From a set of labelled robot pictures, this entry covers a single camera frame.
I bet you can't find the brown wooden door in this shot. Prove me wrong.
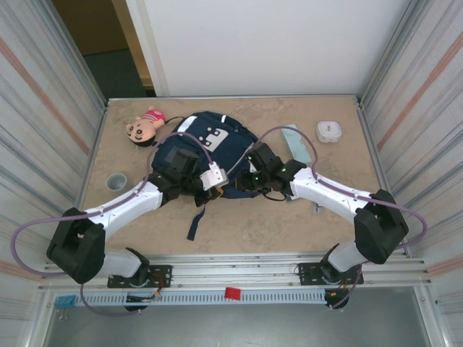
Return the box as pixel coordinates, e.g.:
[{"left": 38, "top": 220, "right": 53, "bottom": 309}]
[{"left": 52, "top": 0, "right": 155, "bottom": 91}]

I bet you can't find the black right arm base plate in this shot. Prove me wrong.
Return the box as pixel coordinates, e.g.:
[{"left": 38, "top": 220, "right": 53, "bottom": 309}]
[{"left": 296, "top": 262, "right": 365, "bottom": 287}]

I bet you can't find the white round container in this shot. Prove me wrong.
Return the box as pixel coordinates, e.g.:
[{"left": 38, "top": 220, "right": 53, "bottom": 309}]
[{"left": 316, "top": 121, "right": 343, "bottom": 144}]

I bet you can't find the grey plastic cup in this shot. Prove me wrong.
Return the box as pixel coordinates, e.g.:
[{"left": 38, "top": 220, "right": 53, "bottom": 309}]
[{"left": 106, "top": 172, "right": 128, "bottom": 193}]

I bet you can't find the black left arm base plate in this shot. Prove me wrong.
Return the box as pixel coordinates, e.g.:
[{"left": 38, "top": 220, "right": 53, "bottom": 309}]
[{"left": 107, "top": 264, "right": 173, "bottom": 289}]

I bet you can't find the aluminium table frame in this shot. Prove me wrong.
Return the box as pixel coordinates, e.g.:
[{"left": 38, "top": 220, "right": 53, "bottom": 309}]
[{"left": 38, "top": 94, "right": 433, "bottom": 292}]

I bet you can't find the pink plush doll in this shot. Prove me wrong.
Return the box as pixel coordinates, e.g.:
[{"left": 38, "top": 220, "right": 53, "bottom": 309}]
[{"left": 125, "top": 104, "right": 167, "bottom": 149}]

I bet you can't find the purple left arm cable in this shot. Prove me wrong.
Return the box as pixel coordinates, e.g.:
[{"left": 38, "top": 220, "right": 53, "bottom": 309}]
[{"left": 9, "top": 132, "right": 218, "bottom": 317}]

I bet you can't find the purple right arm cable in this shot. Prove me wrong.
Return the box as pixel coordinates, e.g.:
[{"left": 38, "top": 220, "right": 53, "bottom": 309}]
[{"left": 257, "top": 125, "right": 428, "bottom": 310}]

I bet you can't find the navy blue backpack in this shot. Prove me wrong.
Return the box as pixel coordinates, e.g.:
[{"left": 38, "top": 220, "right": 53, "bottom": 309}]
[{"left": 150, "top": 110, "right": 271, "bottom": 242}]

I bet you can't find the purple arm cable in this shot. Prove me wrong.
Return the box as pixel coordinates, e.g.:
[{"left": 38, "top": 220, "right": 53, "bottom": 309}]
[
  {"left": 257, "top": 125, "right": 428, "bottom": 310},
  {"left": 9, "top": 132, "right": 218, "bottom": 317}
]

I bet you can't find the blue clip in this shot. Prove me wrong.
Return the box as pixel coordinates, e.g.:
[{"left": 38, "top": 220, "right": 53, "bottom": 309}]
[{"left": 54, "top": 294, "right": 77, "bottom": 310}]

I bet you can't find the white slotted cable duct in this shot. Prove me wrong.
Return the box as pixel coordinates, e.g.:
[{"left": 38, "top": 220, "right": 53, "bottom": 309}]
[{"left": 53, "top": 291, "right": 327, "bottom": 305}]

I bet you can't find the pale green pencil case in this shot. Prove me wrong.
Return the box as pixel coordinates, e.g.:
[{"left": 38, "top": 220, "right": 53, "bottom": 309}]
[{"left": 281, "top": 122, "right": 313, "bottom": 166}]

